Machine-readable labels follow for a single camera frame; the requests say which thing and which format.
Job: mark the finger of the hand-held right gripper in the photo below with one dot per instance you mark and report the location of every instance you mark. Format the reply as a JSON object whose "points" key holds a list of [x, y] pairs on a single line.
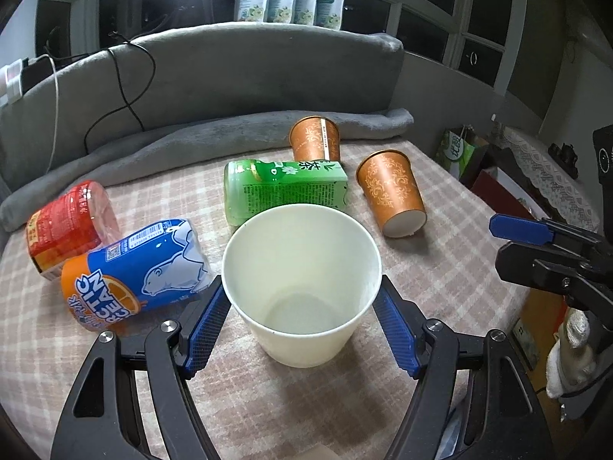
{"points": [[519, 230], [531, 263]]}

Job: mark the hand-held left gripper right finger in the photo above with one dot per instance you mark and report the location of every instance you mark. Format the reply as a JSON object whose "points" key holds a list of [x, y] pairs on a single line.
{"points": [[397, 330]]}

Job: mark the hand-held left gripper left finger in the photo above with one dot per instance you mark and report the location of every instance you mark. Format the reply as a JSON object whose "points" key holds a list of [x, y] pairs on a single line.
{"points": [[203, 330]]}

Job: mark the white paper cup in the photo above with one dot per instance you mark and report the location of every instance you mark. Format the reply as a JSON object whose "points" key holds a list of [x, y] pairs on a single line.
{"points": [[297, 278]]}

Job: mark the orange patterned paper cup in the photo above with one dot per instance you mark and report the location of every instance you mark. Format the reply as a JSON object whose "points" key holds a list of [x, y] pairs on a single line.
{"points": [[390, 189], [313, 141]]}

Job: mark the person's right hand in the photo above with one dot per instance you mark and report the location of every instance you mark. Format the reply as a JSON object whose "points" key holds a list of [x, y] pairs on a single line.
{"points": [[570, 354]]}

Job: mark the blue and orange drink can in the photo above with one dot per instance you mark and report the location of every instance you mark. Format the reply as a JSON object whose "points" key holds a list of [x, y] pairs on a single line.
{"points": [[139, 268]]}

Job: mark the green paper bag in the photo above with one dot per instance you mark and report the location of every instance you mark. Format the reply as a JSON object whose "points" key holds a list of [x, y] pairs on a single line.
{"points": [[452, 151]]}

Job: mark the green tea carton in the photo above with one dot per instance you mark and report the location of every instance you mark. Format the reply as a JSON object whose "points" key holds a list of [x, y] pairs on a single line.
{"points": [[287, 187]]}

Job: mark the red drink can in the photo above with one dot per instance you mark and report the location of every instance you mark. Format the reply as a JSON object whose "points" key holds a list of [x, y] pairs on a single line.
{"points": [[67, 225]]}

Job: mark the grey fleece blanket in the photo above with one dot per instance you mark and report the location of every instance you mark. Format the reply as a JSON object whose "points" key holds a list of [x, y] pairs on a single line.
{"points": [[191, 141]]}

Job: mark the grey sofa backrest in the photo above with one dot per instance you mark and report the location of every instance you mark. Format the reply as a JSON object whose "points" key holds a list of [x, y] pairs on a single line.
{"points": [[230, 72]]}

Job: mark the white window frame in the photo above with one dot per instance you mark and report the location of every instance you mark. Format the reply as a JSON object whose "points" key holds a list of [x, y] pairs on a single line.
{"points": [[421, 5]]}

